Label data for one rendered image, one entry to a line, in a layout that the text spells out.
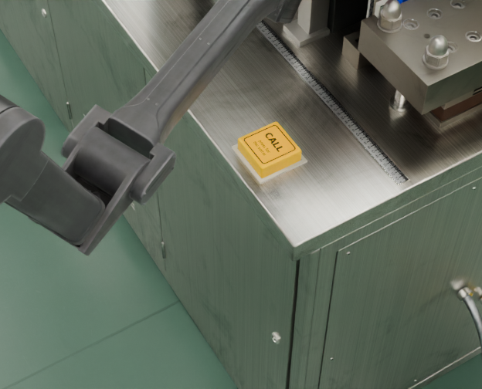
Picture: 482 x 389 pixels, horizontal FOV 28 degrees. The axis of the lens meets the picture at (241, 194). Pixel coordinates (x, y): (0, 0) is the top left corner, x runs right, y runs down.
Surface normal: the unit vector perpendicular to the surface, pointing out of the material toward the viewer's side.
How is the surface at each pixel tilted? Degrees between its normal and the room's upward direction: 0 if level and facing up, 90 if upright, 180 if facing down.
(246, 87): 0
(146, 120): 12
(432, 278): 90
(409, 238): 90
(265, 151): 0
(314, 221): 0
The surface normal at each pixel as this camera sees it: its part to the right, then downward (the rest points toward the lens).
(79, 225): 0.79, 0.51
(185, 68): 0.12, -0.47
